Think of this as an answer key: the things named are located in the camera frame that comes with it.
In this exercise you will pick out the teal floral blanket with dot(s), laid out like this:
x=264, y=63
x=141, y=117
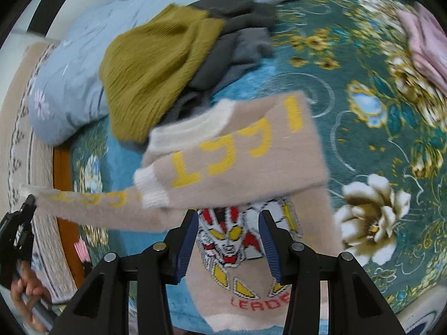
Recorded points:
x=366, y=122

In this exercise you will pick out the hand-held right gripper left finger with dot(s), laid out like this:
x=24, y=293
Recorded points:
x=183, y=251

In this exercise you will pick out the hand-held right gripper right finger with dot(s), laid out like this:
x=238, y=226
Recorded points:
x=271, y=249

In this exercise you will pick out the person's left hand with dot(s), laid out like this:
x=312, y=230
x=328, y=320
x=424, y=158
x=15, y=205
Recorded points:
x=29, y=291

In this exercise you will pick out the olive green knit sweater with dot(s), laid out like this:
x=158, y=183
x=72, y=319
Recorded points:
x=150, y=76

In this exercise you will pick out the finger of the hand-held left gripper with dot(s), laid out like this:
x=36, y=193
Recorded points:
x=29, y=204

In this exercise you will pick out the beige patterned cloth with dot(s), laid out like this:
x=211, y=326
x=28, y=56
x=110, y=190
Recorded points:
x=24, y=139

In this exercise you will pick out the beige sweater with yellow print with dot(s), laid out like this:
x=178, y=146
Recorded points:
x=244, y=153

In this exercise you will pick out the dark grey garment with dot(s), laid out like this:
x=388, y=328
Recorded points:
x=237, y=10

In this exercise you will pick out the pink garment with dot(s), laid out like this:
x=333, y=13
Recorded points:
x=424, y=45

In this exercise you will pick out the grey knit sweater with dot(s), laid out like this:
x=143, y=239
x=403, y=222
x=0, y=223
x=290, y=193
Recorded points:
x=230, y=62

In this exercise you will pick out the light blue floral quilt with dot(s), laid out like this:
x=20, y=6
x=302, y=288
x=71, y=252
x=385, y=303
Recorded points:
x=73, y=73

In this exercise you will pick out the black frame bar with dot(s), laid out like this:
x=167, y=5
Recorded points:
x=52, y=3

